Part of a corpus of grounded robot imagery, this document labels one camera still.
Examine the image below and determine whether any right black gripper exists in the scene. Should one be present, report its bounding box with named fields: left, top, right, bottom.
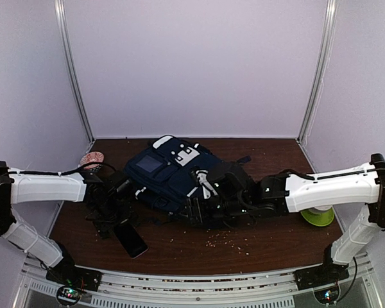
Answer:
left=176, top=195, right=250, bottom=227

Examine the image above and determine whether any black smartphone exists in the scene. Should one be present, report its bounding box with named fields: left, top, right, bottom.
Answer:
left=114, top=223, right=148, bottom=259

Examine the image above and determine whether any navy blue student backpack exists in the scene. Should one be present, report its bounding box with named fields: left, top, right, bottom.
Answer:
left=124, top=135, right=255, bottom=228

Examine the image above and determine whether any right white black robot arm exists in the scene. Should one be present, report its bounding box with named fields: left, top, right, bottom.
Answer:
left=182, top=153, right=385, bottom=289

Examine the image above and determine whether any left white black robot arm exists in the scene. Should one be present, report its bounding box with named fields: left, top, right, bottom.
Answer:
left=0, top=161, right=132, bottom=285

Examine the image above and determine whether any red patterned small bowl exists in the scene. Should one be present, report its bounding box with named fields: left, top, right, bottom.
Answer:
left=79, top=151, right=105, bottom=173

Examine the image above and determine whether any white bowl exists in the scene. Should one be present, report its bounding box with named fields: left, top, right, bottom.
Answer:
left=308, top=206, right=332, bottom=215

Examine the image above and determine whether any lime green plate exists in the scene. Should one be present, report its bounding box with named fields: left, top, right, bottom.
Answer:
left=300, top=207, right=335, bottom=227

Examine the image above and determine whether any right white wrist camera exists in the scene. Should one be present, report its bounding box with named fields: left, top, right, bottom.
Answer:
left=191, top=169, right=218, bottom=199

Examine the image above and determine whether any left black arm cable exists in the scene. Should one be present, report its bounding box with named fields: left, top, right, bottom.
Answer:
left=6, top=162, right=118, bottom=177

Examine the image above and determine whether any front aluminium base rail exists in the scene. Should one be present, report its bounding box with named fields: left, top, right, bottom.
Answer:
left=17, top=253, right=382, bottom=308

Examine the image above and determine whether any right aluminium frame post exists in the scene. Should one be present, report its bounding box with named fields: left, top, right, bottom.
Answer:
left=297, top=0, right=338, bottom=146

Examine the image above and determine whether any aluminium frame post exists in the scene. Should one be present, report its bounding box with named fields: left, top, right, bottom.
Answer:
left=54, top=0, right=95, bottom=144
left=297, top=0, right=338, bottom=146

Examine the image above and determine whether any left aluminium frame post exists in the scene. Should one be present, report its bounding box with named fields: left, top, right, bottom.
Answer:
left=54, top=0, right=95, bottom=144

